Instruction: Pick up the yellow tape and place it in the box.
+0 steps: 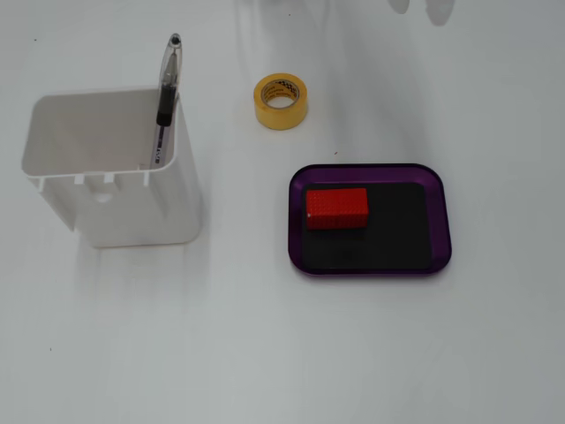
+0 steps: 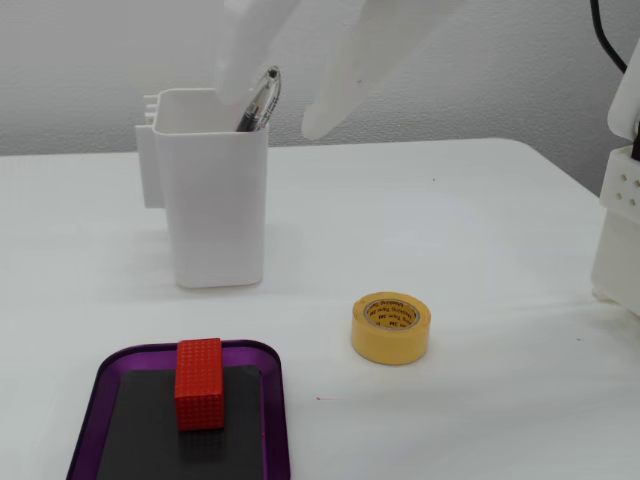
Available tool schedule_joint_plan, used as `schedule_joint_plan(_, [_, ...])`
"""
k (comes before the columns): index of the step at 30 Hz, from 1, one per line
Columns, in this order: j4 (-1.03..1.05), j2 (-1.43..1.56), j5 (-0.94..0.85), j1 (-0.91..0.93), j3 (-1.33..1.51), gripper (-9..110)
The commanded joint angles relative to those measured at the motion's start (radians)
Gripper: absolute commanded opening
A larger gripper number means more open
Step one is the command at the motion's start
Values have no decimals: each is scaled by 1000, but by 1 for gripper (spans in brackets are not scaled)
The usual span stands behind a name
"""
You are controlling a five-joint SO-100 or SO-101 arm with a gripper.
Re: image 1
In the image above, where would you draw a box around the yellow tape roll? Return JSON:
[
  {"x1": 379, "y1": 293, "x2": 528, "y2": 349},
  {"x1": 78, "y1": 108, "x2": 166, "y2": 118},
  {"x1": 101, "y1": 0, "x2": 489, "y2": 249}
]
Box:
[{"x1": 252, "y1": 72, "x2": 309, "y2": 132}]

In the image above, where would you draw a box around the purple metal tray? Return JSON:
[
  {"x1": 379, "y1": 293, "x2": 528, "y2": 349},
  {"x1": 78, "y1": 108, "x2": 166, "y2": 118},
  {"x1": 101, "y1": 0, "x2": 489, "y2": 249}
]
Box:
[{"x1": 287, "y1": 163, "x2": 453, "y2": 277}]

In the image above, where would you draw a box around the red studded block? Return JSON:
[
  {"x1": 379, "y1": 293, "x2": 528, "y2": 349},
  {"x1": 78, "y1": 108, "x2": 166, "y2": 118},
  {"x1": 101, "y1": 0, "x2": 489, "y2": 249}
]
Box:
[{"x1": 305, "y1": 187, "x2": 370, "y2": 231}]

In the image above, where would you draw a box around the clear black ink pen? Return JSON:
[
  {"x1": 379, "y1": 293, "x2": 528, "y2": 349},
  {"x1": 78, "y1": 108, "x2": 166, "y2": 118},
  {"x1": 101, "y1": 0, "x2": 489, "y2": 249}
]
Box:
[{"x1": 148, "y1": 33, "x2": 183, "y2": 170}]

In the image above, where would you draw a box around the white plastic container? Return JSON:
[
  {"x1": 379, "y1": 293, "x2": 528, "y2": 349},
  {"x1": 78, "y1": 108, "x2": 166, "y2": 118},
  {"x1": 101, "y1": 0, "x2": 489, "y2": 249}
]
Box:
[{"x1": 20, "y1": 87, "x2": 202, "y2": 248}]

